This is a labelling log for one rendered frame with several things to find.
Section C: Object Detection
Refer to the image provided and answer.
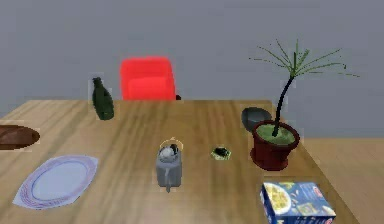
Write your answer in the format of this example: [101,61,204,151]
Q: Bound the glass mug with milkshake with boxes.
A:
[155,137,184,194]

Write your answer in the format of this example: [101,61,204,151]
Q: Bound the small green and black item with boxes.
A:
[210,146,232,161]

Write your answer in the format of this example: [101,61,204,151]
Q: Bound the red chair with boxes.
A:
[119,56,182,101]

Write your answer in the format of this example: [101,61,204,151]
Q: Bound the wooden table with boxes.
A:
[0,99,361,224]

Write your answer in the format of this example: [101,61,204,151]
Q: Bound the grey bowl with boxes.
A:
[240,106,274,133]

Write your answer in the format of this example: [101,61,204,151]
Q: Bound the house plant in red pot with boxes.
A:
[248,38,360,172]

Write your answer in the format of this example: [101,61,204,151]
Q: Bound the dark green glass bottle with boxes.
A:
[91,76,115,121]

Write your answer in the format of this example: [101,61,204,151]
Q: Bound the blue food box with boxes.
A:
[259,181,337,224]

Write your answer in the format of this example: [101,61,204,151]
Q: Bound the white plate with purple rim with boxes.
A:
[12,154,100,211]

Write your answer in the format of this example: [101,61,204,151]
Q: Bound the dark brown round plate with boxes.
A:
[0,124,41,151]

